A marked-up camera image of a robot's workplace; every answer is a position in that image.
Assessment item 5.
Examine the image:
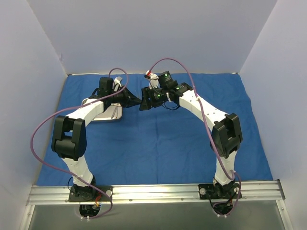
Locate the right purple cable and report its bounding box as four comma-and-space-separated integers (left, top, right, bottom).
148, 57, 242, 215

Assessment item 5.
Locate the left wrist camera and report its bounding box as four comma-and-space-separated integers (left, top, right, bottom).
97, 76, 122, 97

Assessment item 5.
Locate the blue surgical drape cloth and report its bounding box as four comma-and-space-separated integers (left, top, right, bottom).
35, 72, 274, 186

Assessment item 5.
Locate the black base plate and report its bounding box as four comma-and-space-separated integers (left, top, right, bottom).
198, 182, 239, 200
68, 185, 110, 202

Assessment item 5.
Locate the steel instrument tray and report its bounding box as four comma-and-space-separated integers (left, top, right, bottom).
82, 98, 123, 122

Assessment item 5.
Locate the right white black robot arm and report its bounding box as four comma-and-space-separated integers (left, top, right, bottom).
140, 83, 243, 198

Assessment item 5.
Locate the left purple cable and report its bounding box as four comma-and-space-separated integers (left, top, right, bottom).
30, 68, 129, 219

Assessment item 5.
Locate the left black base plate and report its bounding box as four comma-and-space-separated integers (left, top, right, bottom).
68, 185, 110, 202

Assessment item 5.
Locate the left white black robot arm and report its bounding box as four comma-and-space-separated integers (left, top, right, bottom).
51, 88, 141, 201

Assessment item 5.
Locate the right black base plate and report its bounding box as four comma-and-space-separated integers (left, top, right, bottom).
198, 182, 239, 200

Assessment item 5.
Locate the aluminium front rail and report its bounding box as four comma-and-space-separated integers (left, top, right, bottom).
27, 181, 285, 205

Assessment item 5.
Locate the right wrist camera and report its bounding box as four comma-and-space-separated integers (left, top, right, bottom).
144, 70, 178, 90

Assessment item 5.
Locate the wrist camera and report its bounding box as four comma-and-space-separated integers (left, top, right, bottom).
144, 70, 178, 90
97, 76, 122, 97

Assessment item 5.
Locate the purple cable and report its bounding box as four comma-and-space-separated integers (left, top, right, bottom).
30, 68, 129, 219
148, 57, 242, 215

